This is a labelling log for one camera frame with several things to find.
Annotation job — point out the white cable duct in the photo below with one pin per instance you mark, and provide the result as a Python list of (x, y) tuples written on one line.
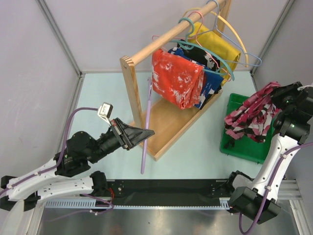
[(92, 204)]

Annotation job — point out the teal hanger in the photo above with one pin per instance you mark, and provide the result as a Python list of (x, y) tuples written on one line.
[(217, 46)]

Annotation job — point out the light blue wire hanger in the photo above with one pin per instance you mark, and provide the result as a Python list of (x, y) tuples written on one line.
[(254, 61)]

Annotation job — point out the wooden clothes rack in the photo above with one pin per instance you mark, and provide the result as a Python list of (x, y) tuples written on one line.
[(168, 121)]

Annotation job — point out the purple hanger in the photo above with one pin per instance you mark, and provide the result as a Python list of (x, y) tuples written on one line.
[(147, 121)]

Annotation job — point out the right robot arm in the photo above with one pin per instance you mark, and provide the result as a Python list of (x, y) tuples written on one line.
[(288, 109)]

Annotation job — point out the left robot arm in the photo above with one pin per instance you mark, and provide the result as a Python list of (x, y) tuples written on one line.
[(56, 177)]

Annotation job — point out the black white trousers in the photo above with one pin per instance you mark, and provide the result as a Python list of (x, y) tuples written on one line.
[(199, 55)]

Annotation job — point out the yellow trousers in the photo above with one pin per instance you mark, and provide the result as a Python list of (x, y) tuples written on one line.
[(214, 43)]

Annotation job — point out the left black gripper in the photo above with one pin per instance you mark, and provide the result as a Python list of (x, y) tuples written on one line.
[(132, 135)]

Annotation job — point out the green plastic tray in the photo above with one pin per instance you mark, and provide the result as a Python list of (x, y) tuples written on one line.
[(245, 148)]

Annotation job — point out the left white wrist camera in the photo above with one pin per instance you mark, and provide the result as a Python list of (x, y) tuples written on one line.
[(105, 111)]

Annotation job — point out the yellow hanger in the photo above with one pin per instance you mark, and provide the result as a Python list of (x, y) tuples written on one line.
[(242, 46)]

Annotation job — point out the pink camouflage trousers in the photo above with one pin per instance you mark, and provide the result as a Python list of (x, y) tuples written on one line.
[(253, 118)]

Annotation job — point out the orange white trousers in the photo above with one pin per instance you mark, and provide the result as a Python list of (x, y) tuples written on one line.
[(177, 78)]

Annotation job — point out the blue patterned trousers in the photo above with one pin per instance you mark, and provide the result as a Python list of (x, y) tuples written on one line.
[(211, 81)]

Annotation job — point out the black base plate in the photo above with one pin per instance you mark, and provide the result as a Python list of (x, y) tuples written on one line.
[(177, 192)]

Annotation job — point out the pink hanger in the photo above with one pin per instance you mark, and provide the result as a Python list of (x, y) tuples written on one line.
[(195, 36)]

